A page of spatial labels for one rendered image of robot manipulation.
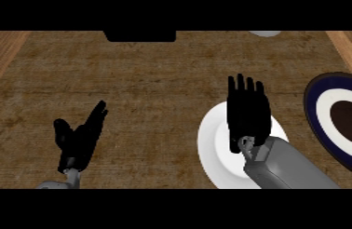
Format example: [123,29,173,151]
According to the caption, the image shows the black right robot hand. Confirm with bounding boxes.
[225,73,272,155]

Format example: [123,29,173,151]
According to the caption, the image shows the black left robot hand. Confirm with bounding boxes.
[52,100,109,174]

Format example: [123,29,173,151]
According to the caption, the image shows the navy and white plate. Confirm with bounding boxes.
[303,72,352,171]

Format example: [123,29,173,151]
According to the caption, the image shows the grey round object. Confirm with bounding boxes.
[247,30,284,38]

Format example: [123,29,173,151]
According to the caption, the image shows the black appliance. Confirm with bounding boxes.
[103,30,177,43]

